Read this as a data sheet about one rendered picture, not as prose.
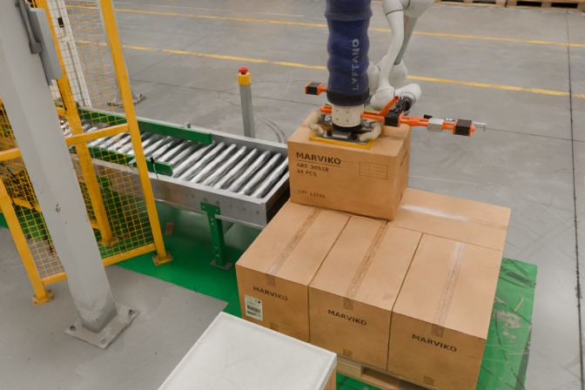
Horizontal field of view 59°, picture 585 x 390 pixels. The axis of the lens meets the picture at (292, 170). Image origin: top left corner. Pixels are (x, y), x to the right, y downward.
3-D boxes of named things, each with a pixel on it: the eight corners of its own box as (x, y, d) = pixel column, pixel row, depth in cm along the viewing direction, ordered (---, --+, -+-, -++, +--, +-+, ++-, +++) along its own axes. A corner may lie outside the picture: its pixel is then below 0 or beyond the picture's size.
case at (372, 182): (290, 201, 300) (286, 140, 280) (314, 168, 332) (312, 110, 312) (393, 220, 279) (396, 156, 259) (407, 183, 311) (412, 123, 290)
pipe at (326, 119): (310, 132, 279) (309, 123, 276) (326, 114, 298) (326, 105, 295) (371, 142, 266) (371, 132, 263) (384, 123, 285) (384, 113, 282)
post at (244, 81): (249, 195, 408) (237, 75, 357) (253, 191, 413) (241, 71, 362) (257, 197, 405) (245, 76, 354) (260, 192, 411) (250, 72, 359)
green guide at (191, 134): (48, 111, 427) (44, 102, 422) (57, 107, 435) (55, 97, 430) (211, 144, 365) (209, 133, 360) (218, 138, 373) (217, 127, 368)
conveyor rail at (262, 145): (60, 124, 441) (54, 104, 431) (65, 122, 445) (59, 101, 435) (307, 176, 352) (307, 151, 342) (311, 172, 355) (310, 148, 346)
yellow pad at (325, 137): (308, 140, 279) (308, 131, 276) (315, 132, 287) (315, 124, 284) (369, 150, 266) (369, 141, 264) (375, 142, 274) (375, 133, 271)
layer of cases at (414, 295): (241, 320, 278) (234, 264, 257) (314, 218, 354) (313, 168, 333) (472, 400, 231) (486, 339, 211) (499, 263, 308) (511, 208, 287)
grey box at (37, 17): (23, 75, 234) (2, 8, 219) (33, 70, 238) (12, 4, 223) (56, 80, 226) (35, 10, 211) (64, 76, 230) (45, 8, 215)
